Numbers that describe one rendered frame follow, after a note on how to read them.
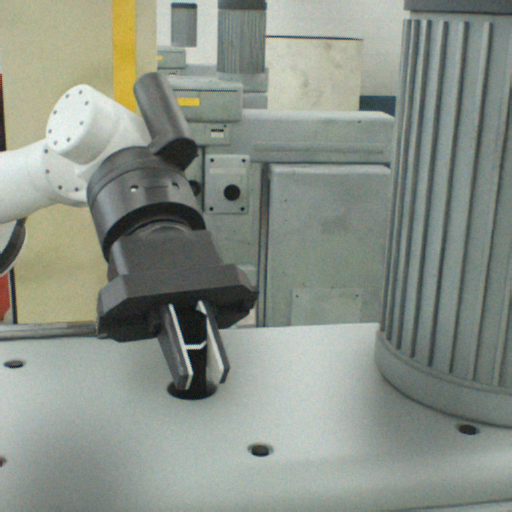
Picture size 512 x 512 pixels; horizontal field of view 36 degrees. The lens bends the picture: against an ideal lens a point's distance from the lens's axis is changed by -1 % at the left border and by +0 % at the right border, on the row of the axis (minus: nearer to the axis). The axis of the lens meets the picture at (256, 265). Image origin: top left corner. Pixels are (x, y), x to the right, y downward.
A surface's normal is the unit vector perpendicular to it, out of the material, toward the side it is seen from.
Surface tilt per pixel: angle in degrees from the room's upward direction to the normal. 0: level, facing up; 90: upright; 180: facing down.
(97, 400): 0
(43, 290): 90
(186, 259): 30
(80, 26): 90
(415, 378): 90
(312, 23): 90
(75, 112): 61
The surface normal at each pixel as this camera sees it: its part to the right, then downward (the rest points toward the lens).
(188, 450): 0.04, -0.95
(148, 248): 0.23, -0.67
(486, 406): -0.35, 0.28
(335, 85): 0.18, 0.31
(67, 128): -0.63, -0.30
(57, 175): 0.77, -0.14
